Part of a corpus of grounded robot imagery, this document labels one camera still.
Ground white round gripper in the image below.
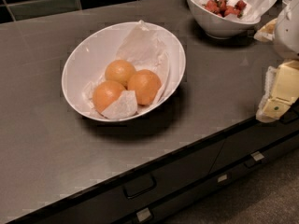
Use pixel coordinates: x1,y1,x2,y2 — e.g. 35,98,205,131
254,0,299,123

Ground orange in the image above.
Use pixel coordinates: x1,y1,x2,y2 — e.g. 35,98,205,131
127,69,162,105
105,60,136,87
93,80,125,113

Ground white bowl with strawberries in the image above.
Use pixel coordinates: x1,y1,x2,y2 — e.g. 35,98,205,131
187,0,261,39

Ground white paper in large bowl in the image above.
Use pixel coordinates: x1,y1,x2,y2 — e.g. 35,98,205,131
83,21,169,120

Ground large white oval bowl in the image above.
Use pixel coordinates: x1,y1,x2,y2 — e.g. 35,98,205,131
62,21,186,122

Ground red strawberries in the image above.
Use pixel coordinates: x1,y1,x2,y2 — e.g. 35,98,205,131
203,0,247,18

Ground right dark drawer front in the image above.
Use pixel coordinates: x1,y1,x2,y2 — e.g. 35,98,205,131
211,104,299,172

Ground dark drawer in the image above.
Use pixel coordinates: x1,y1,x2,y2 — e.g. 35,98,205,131
211,104,299,172
36,141,223,224
112,132,299,224

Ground lower dark drawer front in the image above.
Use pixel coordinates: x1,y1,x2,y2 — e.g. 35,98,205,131
112,132,299,224

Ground left dark drawer front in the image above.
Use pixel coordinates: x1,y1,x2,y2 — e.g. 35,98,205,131
36,141,223,224

